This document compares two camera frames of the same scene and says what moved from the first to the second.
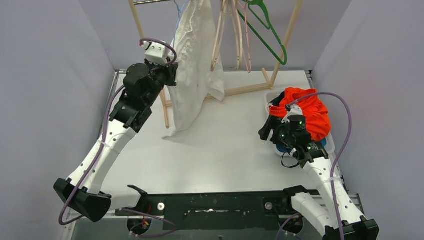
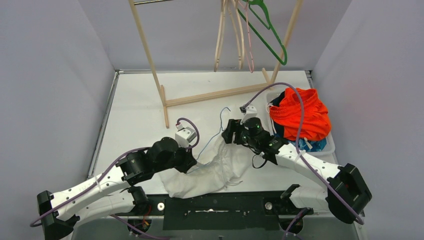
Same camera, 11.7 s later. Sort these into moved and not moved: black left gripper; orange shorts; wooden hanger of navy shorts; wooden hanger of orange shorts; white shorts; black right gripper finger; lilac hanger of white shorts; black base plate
Moved: black left gripper; lilac hanger of white shorts; black right gripper finger; white shorts
Not moved: orange shorts; wooden hanger of orange shorts; black base plate; wooden hanger of navy shorts
